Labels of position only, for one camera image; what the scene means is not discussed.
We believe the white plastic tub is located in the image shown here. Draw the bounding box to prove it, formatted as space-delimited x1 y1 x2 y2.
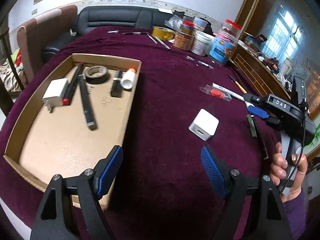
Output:
190 30 215 56

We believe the black leather sofa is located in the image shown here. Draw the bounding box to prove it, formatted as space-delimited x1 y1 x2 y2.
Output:
41 6 172 63

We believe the yellow tape roll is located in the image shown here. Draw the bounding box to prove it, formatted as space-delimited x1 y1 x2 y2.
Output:
152 26 175 41

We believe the yellow black pen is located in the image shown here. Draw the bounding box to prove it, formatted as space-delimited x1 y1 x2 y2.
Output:
228 75 247 94

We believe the brown label jar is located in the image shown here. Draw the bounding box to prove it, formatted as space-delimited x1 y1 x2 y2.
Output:
174 31 195 51

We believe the white power adapter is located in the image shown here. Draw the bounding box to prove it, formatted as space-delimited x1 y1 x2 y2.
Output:
42 77 69 112

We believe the white cube charger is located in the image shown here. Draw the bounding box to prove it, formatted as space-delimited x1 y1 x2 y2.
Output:
189 109 219 141

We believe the white tube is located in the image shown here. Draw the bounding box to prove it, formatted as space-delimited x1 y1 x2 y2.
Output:
212 83 245 102

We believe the black slim pen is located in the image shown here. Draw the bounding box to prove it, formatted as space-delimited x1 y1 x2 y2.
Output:
251 115 268 160

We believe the gold tape red blue lid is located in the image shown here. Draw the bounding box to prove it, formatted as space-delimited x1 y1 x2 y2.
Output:
178 20 195 36

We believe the blue label clear jar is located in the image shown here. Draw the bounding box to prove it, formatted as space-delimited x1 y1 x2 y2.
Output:
209 29 238 65

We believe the white small bottle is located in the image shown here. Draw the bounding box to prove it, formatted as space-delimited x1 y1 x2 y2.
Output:
120 68 136 90

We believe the black marker red cap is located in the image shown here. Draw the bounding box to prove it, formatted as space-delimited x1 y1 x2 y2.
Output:
62 63 84 106

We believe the white thin pen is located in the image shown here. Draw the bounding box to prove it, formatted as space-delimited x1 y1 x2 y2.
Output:
147 33 157 44

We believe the wooden side cabinet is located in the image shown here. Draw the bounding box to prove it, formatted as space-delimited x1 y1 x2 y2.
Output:
231 45 319 120

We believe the black tape roll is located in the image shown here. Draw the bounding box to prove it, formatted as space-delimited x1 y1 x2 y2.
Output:
85 66 109 85

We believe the cardboard tray box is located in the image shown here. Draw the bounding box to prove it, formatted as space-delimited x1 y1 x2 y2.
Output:
3 52 143 210

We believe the person right hand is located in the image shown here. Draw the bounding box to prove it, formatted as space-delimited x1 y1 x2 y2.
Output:
269 141 308 203

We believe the red item plastic package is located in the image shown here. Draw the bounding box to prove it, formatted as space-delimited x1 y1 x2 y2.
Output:
200 85 232 102

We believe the red lid clear jar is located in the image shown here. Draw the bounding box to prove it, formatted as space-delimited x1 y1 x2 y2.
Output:
222 19 242 39

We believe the green lighter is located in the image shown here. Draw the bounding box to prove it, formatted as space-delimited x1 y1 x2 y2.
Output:
247 114 257 138

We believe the purple tablecloth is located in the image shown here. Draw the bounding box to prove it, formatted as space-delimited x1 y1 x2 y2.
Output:
1 27 261 239

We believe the black marker grey cap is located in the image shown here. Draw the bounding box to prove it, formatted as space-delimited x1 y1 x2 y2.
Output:
78 74 97 130

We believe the brown armchair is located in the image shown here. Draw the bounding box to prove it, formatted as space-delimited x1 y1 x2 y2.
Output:
17 5 78 82

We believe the black gold lipstick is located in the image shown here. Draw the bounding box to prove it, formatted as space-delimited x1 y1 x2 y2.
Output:
110 70 123 98

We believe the dark wooden chair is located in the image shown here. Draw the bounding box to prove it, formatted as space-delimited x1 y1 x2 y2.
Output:
0 33 26 117

